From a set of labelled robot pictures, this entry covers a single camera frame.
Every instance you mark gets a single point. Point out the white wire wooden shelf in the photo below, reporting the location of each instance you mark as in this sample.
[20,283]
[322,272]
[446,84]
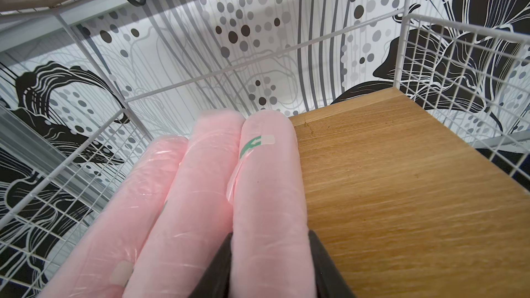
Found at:
[412,119]

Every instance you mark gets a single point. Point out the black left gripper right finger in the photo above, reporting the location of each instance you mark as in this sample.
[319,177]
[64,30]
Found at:
[329,281]

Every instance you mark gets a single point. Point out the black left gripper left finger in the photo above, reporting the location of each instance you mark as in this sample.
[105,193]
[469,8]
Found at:
[215,281]

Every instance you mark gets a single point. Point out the pink trash bag roll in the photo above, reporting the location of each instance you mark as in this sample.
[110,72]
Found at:
[103,261]
[271,255]
[197,215]

